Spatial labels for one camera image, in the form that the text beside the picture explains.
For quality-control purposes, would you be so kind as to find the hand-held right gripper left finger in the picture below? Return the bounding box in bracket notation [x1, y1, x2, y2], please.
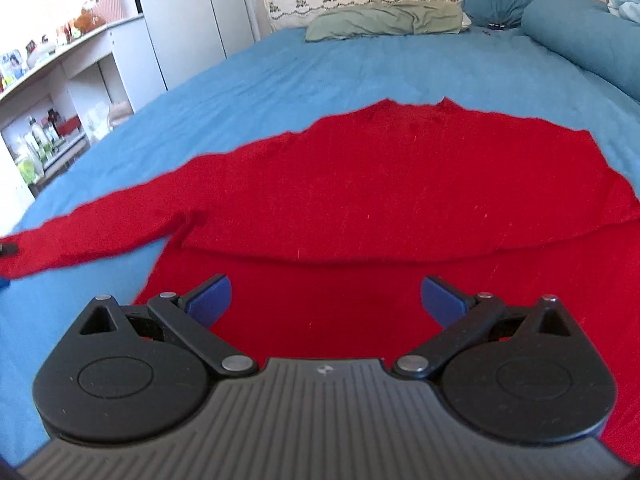
[75, 274, 259, 377]

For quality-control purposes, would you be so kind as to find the red sweater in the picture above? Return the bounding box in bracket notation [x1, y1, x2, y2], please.
[0, 98, 640, 463]

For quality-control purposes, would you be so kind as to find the white shelf unit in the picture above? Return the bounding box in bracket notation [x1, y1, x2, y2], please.
[0, 10, 168, 201]

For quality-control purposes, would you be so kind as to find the pink striped box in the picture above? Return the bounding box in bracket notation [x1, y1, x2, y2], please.
[93, 0, 126, 25]

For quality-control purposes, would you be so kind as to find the blue rolled duvet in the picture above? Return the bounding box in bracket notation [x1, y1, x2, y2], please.
[520, 0, 640, 111]

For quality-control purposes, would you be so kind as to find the blue bed sheet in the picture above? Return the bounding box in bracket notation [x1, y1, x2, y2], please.
[0, 22, 640, 466]

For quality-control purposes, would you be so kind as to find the green pillow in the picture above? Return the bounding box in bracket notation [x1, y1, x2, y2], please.
[304, 0, 465, 43]

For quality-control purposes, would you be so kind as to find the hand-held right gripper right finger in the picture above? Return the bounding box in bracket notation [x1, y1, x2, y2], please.
[392, 275, 574, 381]

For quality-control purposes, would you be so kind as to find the green bottle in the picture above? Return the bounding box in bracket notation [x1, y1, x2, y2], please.
[15, 155, 43, 186]

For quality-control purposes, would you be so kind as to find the white wardrobe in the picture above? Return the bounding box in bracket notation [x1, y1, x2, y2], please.
[126, 0, 261, 92]

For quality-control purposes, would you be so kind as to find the red box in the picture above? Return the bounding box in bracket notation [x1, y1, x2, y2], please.
[56, 115, 84, 138]

